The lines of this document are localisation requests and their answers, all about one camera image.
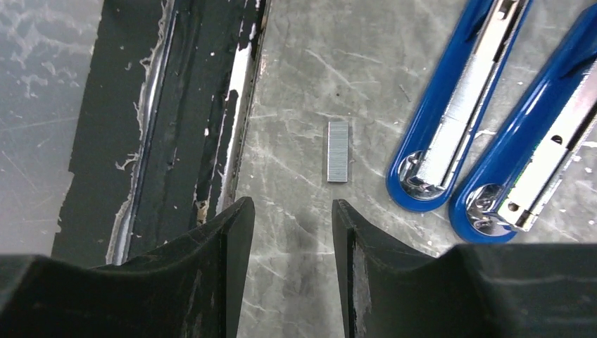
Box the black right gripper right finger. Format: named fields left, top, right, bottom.
left=332, top=199, right=596, bottom=337

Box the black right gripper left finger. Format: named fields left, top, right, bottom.
left=1, top=197, right=255, bottom=337

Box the small grey staple strip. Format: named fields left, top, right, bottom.
left=327, top=121, right=349, bottom=183

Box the blue metal stapler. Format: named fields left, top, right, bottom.
left=377, top=1, right=596, bottom=251

